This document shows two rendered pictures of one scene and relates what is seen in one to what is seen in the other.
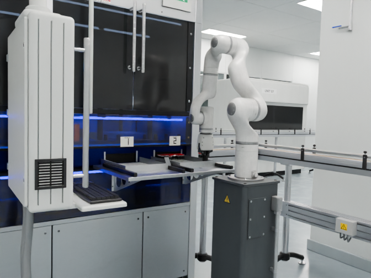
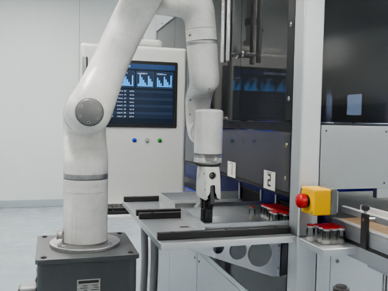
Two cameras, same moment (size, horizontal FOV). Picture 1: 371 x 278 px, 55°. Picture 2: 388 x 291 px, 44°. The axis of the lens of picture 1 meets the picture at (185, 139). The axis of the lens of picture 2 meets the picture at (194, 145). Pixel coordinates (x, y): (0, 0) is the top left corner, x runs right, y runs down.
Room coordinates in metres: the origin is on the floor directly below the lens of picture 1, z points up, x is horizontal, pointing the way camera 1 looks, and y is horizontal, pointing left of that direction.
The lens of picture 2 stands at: (2.58, -1.49, 1.21)
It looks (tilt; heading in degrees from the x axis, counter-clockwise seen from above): 3 degrees down; 108
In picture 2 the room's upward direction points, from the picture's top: 1 degrees clockwise
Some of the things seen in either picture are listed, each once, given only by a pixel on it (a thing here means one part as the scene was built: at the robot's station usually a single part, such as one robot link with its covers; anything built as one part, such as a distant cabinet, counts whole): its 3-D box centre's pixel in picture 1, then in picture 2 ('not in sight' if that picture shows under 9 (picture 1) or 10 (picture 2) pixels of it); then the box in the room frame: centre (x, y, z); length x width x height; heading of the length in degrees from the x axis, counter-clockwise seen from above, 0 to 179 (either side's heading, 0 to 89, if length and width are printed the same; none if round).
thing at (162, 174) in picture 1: (164, 168); (205, 217); (2.10, 0.12, 0.87); 0.70 x 0.48 x 0.02; 125
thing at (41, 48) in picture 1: (37, 109); (131, 122); (1.56, 0.64, 1.19); 0.50 x 0.19 x 0.78; 33
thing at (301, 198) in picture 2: not in sight; (303, 200); (2.46, -0.15, 1.00); 0.04 x 0.04 x 0.04; 35
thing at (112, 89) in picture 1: (95, 55); (220, 51); (2.04, 0.52, 1.51); 0.47 x 0.01 x 0.59; 125
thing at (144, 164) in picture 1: (133, 164); (209, 201); (2.06, 0.30, 0.90); 0.34 x 0.26 x 0.04; 35
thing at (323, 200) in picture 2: not in sight; (317, 200); (2.50, -0.12, 1.00); 0.08 x 0.07 x 0.07; 35
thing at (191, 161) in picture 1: (181, 161); (242, 218); (2.26, 0.02, 0.90); 0.34 x 0.26 x 0.04; 35
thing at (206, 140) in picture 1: (205, 140); (207, 179); (2.18, -0.12, 1.03); 0.10 x 0.08 x 0.11; 125
